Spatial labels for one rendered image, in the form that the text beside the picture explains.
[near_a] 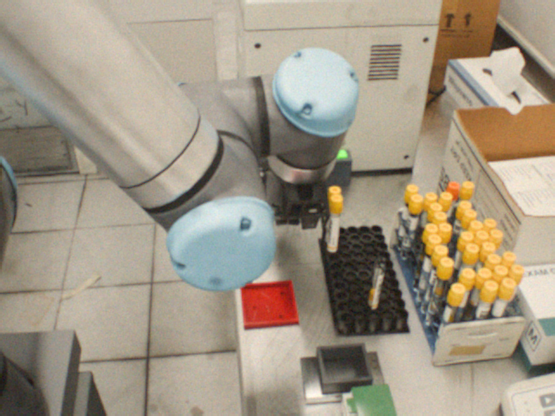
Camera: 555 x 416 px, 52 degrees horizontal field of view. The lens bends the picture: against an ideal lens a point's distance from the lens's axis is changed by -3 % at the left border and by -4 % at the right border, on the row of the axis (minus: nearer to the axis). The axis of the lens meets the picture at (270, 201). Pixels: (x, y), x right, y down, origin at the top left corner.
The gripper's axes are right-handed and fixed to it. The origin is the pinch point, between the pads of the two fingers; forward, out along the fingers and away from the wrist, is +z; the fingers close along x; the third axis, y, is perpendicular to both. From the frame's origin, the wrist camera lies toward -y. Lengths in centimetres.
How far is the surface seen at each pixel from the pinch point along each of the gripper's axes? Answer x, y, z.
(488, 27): 49, -43, 19
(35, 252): -77, -33, 126
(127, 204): -45, -54, 137
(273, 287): -2.9, 12.5, -2.1
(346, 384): 3.1, 26.1, -13.2
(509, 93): 45, -22, 11
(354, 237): 9.0, 6.1, -0.5
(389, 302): 10.8, 16.6, -7.0
